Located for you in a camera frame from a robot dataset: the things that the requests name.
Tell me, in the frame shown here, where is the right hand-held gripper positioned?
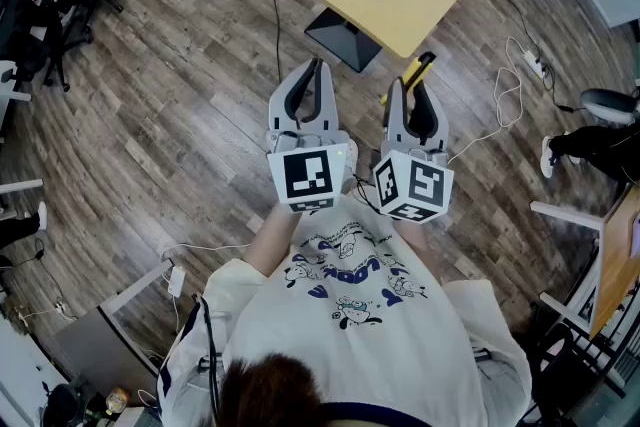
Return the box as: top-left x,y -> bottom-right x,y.
371,76 -> 456,225

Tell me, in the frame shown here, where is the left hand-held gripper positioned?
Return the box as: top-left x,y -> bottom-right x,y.
265,58 -> 351,215

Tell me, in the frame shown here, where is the yellow black handled tool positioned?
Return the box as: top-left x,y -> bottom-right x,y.
380,51 -> 437,107

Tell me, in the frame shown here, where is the person's left forearm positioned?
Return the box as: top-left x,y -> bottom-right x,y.
242,202 -> 302,277

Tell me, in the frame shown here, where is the person's right forearm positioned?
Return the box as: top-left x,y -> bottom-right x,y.
393,213 -> 442,287

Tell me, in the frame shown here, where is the person's white shoe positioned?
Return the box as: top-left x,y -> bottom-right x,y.
343,138 -> 361,177

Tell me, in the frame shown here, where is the black table base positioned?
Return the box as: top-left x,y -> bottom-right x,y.
303,6 -> 384,74

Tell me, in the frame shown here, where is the white power strip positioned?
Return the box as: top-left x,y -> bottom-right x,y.
522,49 -> 547,80

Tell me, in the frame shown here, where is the grey round stool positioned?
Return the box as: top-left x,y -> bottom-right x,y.
579,87 -> 640,124

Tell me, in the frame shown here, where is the white power adapter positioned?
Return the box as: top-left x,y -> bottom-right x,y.
166,265 -> 188,298

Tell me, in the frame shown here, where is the white printed t-shirt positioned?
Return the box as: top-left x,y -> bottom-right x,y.
156,187 -> 534,427

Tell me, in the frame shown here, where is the black office chair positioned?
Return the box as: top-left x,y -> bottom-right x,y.
0,0 -> 144,92

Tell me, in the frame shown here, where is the grey desk with white legs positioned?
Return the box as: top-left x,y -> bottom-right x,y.
51,258 -> 175,397

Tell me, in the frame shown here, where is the thin black cable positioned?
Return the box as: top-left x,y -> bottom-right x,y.
271,0 -> 284,85

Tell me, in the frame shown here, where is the long white looped cable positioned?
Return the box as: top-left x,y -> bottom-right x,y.
446,36 -> 527,166

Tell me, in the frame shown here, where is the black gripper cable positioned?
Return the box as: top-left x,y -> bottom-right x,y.
349,170 -> 384,216

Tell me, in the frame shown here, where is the wooden desk with white frame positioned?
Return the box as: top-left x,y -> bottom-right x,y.
529,184 -> 640,342

